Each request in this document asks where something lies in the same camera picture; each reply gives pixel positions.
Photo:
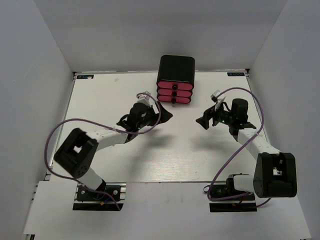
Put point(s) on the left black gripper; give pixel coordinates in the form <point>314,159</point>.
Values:
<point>155,116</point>

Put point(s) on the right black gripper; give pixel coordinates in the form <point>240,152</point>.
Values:
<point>204,120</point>

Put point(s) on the pink drawer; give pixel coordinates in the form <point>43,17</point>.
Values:
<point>174,100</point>
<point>174,85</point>
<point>174,93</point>

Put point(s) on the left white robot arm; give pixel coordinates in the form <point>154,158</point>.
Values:
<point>77,152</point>

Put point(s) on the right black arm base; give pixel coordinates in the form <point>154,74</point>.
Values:
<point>232,200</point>

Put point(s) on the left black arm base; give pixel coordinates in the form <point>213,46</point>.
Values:
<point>86,200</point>

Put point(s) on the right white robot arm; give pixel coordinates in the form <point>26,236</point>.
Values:
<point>275,171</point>

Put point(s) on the black drawer cabinet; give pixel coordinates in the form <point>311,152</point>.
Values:
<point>176,68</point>

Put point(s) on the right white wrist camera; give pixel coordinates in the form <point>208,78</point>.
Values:
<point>218,98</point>

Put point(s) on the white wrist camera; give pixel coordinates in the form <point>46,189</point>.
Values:
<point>218,98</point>
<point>144,98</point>

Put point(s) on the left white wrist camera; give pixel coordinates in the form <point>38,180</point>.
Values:
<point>144,98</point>

